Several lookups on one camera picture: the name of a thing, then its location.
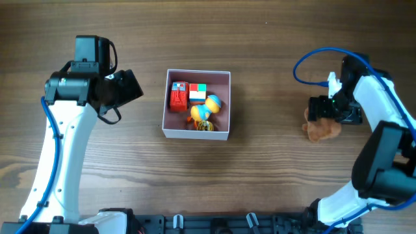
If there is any brown plush toy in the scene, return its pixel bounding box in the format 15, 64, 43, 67
302, 108, 342, 143

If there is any multicolour puzzle cube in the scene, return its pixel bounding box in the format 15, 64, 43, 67
188, 83, 207, 105

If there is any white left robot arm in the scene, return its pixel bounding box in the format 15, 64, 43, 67
1, 70, 143, 233

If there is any red toy fire truck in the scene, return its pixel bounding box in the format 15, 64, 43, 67
170, 81, 189, 112

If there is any orange duck toy blue hat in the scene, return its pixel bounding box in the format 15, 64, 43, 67
187, 94, 222, 128

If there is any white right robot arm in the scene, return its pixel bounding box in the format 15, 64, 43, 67
298, 50, 415, 233

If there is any white pink-lined open box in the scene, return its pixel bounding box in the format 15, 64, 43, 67
162, 69, 231, 140

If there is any yellow round wheel toy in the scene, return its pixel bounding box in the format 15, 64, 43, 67
194, 120, 215, 131

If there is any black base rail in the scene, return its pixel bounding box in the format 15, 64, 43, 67
136, 213, 363, 234

